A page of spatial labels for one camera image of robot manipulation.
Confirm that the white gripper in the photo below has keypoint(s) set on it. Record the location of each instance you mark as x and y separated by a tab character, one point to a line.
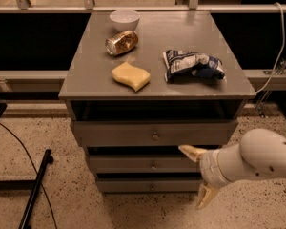
209	168

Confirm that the grey bottom drawer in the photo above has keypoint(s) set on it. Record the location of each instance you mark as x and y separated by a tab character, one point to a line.
122	185

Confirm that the grey drawer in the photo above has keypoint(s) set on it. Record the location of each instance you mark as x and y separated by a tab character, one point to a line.
142	164
122	185
147	133

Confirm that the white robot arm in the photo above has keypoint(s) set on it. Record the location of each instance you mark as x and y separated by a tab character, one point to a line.
260	154

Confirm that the grey middle drawer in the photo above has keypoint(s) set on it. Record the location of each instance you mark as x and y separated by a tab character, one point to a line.
142	164

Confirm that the grey drawer cabinet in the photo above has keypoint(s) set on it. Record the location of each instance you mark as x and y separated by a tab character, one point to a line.
91	94

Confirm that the grey top drawer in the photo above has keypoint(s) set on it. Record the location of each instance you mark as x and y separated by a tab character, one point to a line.
147	133

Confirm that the blue white chip bag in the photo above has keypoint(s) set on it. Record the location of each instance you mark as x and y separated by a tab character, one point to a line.
196	64

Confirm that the yellow sponge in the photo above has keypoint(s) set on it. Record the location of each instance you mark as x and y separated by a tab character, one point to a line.
130	75

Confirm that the golden soda can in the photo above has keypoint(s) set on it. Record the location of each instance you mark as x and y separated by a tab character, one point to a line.
121	43

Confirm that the white bowl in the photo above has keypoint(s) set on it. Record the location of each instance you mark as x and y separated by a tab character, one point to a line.
125	20

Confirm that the black stand leg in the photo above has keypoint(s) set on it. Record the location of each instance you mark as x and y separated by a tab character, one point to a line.
32	185

